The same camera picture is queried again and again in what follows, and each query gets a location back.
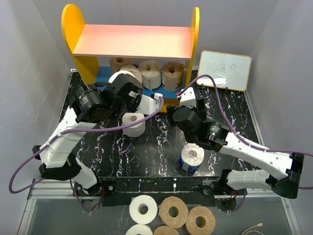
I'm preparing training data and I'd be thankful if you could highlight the cream roll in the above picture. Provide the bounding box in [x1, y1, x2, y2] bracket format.
[138, 60, 161, 91]
[120, 65, 142, 83]

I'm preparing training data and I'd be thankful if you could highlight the cream roll front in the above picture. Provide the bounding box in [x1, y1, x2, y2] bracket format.
[138, 60, 161, 91]

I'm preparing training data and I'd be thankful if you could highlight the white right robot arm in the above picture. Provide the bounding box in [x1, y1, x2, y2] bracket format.
[166, 99, 304, 199]

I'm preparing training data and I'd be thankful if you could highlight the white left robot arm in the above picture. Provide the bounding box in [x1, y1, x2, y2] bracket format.
[33, 70, 143, 195]

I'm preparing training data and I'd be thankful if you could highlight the yellow shelf with coloured boards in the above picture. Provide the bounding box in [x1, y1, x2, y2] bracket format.
[61, 3, 200, 114]

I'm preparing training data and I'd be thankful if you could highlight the blue wrapped white roll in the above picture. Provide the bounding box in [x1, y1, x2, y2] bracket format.
[179, 143, 204, 173]

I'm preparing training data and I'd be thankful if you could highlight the brown spare roll right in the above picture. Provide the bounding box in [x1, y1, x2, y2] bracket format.
[185, 206, 216, 235]

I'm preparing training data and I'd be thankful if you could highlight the brown spare roll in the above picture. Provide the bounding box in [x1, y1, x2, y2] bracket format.
[159, 196, 188, 229]
[153, 226, 179, 235]
[185, 206, 216, 235]

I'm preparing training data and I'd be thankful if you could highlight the brown spare roll middle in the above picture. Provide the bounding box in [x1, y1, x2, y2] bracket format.
[159, 196, 188, 229]

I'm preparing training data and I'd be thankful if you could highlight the white spare roll foreground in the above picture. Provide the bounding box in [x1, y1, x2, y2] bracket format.
[129, 195, 158, 225]

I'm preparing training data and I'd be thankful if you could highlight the brown spare roll bottom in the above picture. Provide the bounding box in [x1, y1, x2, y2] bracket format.
[153, 226, 179, 235]

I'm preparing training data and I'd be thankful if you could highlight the white spare roll bottom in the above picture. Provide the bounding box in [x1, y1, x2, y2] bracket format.
[125, 224, 153, 235]

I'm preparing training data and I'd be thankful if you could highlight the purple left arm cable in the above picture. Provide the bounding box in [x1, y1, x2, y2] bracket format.
[8, 95, 165, 213]

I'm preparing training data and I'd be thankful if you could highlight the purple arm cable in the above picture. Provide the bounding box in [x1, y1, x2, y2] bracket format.
[176, 74, 313, 213]
[8, 95, 165, 213]

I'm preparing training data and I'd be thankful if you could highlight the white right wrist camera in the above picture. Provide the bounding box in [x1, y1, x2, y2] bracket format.
[178, 87, 196, 109]

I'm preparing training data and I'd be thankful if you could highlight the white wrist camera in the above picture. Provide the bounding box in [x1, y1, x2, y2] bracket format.
[178, 87, 196, 109]
[136, 93, 163, 115]

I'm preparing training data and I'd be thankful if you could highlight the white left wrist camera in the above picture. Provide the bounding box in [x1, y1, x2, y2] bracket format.
[136, 93, 163, 115]

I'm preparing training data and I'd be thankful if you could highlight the small whiteboard yellow frame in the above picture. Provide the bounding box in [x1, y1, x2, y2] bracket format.
[198, 50, 252, 92]

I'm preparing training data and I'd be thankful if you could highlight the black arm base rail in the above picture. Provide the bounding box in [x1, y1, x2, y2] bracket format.
[75, 176, 244, 207]

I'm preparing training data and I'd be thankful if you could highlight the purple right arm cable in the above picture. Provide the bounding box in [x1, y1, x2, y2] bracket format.
[176, 74, 313, 213]

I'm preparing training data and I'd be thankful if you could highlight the white cable with connector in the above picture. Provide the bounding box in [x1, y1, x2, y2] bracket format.
[242, 223, 264, 235]

